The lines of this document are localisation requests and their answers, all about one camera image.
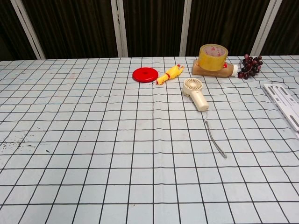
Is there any brown sauce bottle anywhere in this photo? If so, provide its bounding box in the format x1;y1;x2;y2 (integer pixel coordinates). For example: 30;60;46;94
192;59;239;77

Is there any white screen frame post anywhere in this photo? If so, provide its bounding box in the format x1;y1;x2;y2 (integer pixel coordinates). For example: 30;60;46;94
110;0;128;58
250;0;278;56
179;0;192;57
10;0;46;60

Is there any dark purple grape bunch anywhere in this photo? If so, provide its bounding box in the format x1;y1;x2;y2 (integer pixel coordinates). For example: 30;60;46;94
237;54;263;80

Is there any yellow packing tape roll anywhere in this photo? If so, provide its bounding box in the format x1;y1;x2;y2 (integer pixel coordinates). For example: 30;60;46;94
198;43;229;72

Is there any beige handheld plastic fan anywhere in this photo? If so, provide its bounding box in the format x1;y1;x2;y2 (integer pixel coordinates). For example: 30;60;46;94
182;78;210;112

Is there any white black-checked tablecloth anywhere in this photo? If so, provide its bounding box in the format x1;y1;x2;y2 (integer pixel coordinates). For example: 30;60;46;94
0;55;299;224

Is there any yellow rubber chicken toy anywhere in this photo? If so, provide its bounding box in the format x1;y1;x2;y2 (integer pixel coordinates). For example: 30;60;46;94
156;64;185;85

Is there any white slotted plastic panel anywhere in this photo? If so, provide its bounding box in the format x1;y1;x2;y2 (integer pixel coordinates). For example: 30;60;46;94
263;82;299;133

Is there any red plastic disc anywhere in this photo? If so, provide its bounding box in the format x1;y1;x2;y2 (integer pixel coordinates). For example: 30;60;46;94
132;67;159;83

